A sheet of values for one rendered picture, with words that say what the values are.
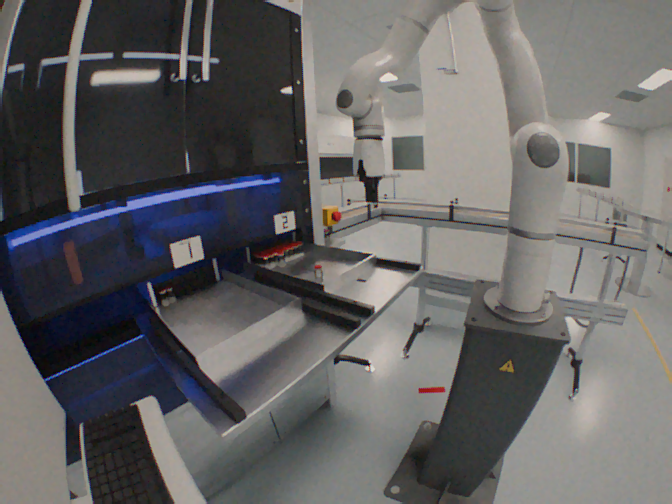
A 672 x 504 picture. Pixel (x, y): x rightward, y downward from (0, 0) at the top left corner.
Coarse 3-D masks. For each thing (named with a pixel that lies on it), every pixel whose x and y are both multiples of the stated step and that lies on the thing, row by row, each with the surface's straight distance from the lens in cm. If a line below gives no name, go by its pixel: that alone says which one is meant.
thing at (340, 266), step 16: (304, 256) 95; (320, 256) 94; (336, 256) 92; (352, 256) 88; (368, 256) 85; (272, 272) 77; (288, 272) 82; (304, 272) 81; (336, 272) 79; (352, 272) 73; (320, 288) 65; (336, 288) 68
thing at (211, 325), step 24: (216, 288) 80; (240, 288) 76; (264, 288) 67; (168, 312) 73; (192, 312) 69; (216, 312) 66; (240, 312) 64; (264, 312) 62; (288, 312) 57; (192, 336) 59; (216, 336) 57; (240, 336) 51; (216, 360) 50
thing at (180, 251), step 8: (184, 240) 69; (192, 240) 70; (200, 240) 71; (176, 248) 68; (184, 248) 69; (192, 248) 70; (200, 248) 71; (176, 256) 69; (184, 256) 70; (200, 256) 71; (176, 264) 69; (184, 264) 70
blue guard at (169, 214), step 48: (192, 192) 69; (240, 192) 76; (288, 192) 88; (0, 240) 68; (48, 240) 65; (96, 240) 64; (144, 240) 66; (240, 240) 77; (0, 288) 70; (48, 288) 67; (96, 288) 66
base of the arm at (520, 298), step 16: (512, 240) 63; (528, 240) 61; (544, 240) 62; (512, 256) 63; (528, 256) 62; (544, 256) 63; (512, 272) 64; (528, 272) 63; (544, 272) 65; (496, 288) 77; (512, 288) 65; (528, 288) 64; (544, 288) 68; (496, 304) 68; (512, 304) 66; (528, 304) 66; (544, 304) 74; (512, 320) 64; (528, 320) 65; (544, 320) 68
